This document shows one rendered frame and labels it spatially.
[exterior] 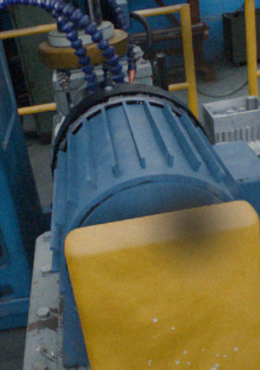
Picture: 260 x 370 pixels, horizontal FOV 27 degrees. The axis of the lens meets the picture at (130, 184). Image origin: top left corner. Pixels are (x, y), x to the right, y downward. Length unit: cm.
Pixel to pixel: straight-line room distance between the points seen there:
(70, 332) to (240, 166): 23
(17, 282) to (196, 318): 76
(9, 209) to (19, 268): 13
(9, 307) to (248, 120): 62
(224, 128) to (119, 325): 81
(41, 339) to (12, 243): 51
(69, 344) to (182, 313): 19
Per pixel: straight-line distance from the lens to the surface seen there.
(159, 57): 126
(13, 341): 117
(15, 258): 109
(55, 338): 58
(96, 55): 103
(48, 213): 134
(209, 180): 43
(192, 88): 351
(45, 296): 64
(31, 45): 424
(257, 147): 117
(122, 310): 37
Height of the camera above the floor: 153
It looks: 26 degrees down
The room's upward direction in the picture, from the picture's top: 9 degrees counter-clockwise
